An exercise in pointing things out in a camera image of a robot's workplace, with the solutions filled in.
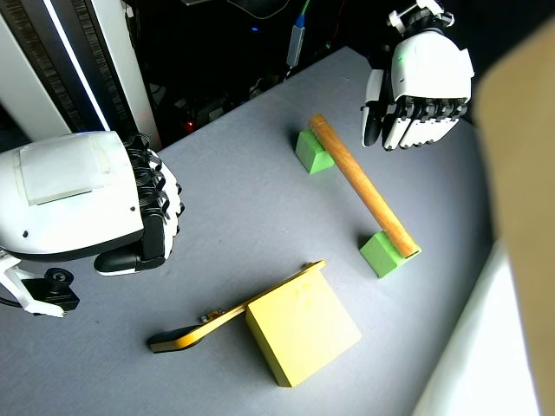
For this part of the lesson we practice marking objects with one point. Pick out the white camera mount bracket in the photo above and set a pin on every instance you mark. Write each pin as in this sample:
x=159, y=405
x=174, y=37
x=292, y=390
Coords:
x=13, y=281

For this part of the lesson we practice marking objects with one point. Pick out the white backdrop cloth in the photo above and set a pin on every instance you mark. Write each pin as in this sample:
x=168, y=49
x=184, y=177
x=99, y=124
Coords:
x=477, y=346

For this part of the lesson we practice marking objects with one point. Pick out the wooden dowel rod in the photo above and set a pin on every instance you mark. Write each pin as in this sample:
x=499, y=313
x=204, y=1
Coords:
x=360, y=182

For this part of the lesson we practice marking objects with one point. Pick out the yellow wooden block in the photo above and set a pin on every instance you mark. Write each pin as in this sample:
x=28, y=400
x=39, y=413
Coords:
x=303, y=329

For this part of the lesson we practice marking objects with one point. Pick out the white frame column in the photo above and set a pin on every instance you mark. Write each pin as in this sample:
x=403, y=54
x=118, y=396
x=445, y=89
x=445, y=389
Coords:
x=121, y=65

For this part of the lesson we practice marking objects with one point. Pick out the grey table cloth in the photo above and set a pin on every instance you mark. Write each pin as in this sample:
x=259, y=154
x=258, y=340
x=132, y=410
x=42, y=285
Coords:
x=217, y=225

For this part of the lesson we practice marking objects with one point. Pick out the yellow hacksaw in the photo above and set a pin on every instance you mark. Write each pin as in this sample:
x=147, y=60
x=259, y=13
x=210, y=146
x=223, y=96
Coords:
x=186, y=338

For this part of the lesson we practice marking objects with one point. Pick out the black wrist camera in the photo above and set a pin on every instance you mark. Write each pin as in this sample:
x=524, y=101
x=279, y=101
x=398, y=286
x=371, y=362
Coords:
x=56, y=284

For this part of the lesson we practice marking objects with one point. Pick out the brown cardboard panel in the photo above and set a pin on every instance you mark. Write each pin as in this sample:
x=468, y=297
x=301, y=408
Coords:
x=520, y=173

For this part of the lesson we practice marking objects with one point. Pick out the green support block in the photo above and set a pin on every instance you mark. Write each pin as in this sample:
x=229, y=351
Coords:
x=379, y=255
x=310, y=151

